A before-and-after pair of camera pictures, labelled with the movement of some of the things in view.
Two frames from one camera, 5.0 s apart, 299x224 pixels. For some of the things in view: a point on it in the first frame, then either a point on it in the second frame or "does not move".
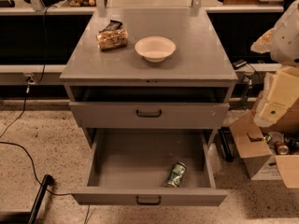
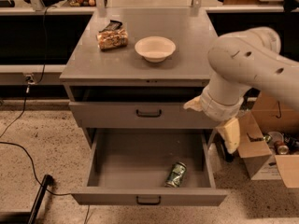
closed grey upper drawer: (146, 115) does not move
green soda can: (176, 174) does not move
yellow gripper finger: (263, 42) to (214, 109)
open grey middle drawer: (129, 165) does not move
